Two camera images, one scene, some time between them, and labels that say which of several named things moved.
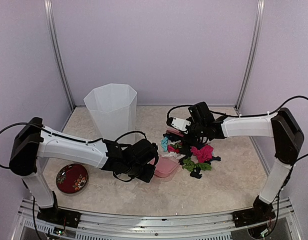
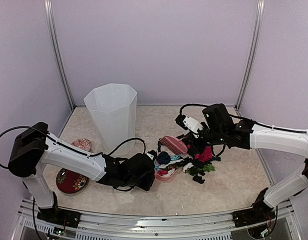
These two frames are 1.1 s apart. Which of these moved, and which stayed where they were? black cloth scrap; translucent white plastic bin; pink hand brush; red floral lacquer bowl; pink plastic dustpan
Moved: pink plastic dustpan; pink hand brush; black cloth scrap
Stayed: red floral lacquer bowl; translucent white plastic bin
